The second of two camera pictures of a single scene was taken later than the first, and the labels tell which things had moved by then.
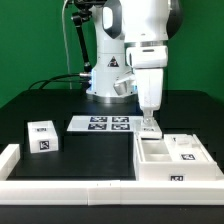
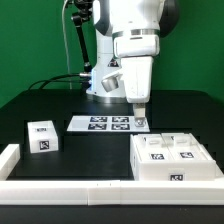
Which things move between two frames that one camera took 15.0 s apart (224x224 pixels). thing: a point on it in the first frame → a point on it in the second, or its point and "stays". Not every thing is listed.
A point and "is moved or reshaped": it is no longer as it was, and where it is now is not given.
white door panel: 185,148 stays
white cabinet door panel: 157,134 is moved or reshaped
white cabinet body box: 174,157 stays
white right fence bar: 216,173 stays
